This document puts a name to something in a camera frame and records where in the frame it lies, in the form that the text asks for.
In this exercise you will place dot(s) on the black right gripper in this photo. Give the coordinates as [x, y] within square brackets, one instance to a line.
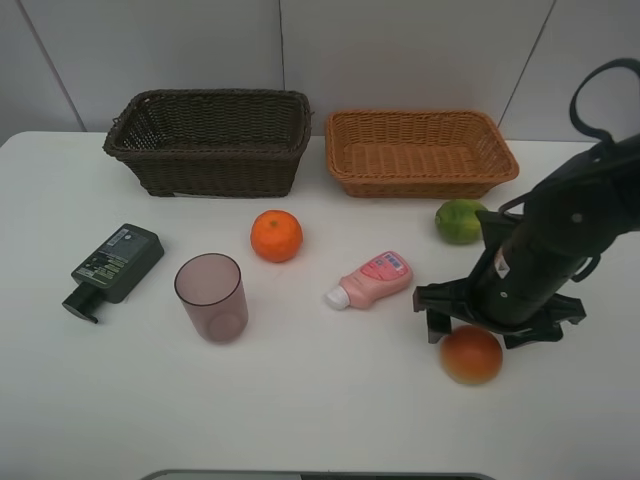
[511, 291]

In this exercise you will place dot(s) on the green lime fruit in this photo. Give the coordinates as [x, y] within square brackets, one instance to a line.
[457, 223]

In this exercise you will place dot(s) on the pink lotion bottle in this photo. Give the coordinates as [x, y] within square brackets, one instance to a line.
[384, 275]

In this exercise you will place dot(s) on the dark green pump bottle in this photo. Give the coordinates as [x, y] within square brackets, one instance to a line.
[111, 271]

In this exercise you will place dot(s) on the orange tangerine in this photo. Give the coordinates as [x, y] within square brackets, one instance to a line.
[276, 236]

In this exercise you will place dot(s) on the light brown wicker basket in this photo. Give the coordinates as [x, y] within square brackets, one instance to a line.
[446, 154]

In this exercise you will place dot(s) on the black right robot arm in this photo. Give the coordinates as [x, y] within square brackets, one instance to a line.
[583, 206]

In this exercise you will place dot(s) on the dark brown wicker basket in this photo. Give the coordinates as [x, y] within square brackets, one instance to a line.
[237, 143]

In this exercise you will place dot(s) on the translucent pink plastic cup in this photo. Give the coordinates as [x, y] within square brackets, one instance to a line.
[211, 291]

